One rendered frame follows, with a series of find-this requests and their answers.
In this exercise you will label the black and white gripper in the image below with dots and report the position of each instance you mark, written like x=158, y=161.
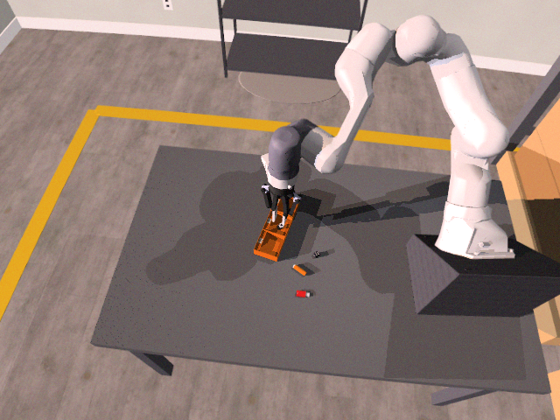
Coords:
x=286, y=194

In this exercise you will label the orange rack of bins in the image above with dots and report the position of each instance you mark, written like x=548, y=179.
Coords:
x=271, y=239

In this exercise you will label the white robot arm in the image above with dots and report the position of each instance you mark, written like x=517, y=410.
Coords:
x=479, y=134

